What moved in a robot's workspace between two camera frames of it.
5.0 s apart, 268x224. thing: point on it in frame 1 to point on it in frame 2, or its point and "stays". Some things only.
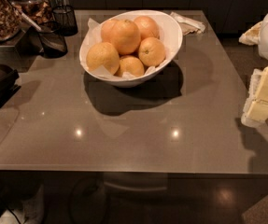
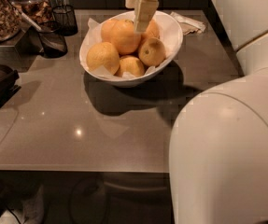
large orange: (125, 36) stays
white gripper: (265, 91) to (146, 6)
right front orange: (151, 51) stays
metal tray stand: (18, 57) stays
